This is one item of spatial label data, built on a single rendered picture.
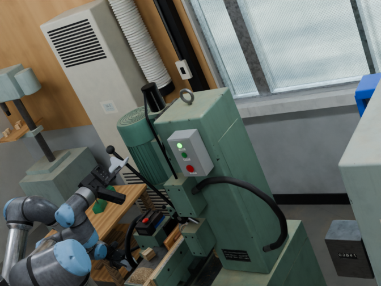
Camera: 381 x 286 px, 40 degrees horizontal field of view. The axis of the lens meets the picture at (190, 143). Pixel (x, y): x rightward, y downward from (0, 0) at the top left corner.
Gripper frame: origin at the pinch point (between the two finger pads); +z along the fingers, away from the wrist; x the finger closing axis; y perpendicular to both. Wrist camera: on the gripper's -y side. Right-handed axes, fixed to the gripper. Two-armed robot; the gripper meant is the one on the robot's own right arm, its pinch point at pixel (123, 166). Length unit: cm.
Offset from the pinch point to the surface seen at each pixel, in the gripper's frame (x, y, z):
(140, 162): -4.6, -4.2, 3.8
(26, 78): 145, 108, 104
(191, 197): -20.7, -27.1, -4.7
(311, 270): 2, -91, 27
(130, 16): 51, 69, 127
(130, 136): -12.5, 5.3, 3.9
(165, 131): -31.0, -4.1, 1.6
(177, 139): -38.8, -9.7, -4.4
